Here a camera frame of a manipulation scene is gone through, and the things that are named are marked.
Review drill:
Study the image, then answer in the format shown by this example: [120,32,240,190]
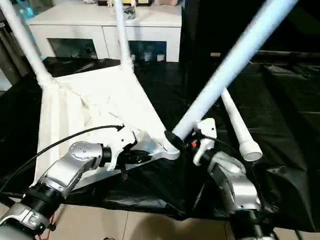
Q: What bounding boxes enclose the white plastic table leg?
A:
[221,87,264,162]
[0,0,55,88]
[113,0,135,70]
[163,0,300,155]

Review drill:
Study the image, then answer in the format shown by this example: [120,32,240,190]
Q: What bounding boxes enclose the black draped furniture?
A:
[178,0,320,76]

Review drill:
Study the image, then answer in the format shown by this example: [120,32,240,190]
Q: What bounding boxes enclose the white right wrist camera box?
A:
[193,117,217,167]

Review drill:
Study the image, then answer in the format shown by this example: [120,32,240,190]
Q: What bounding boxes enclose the grey curtain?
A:
[0,22,34,79]

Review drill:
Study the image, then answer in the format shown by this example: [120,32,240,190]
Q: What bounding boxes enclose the black plastic mat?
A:
[0,56,320,232]

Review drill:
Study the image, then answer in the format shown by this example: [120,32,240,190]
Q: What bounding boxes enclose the white sideboard cabinet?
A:
[26,2,183,63]

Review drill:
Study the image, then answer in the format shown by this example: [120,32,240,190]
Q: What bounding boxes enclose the red cable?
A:
[36,211,58,240]

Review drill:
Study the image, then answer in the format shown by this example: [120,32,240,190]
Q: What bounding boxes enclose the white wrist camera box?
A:
[106,123,139,173]
[193,117,217,167]

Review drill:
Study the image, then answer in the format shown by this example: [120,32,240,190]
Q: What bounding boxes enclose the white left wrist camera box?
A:
[106,123,139,173]

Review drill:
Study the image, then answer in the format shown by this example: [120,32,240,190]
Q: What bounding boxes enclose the white plastic table top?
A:
[34,62,181,189]

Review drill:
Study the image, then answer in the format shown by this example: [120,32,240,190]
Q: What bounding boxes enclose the black parts in clear bag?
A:
[124,6,138,21]

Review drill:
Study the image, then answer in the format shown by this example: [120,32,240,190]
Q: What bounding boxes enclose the blue white plastic package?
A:
[21,6,35,19]

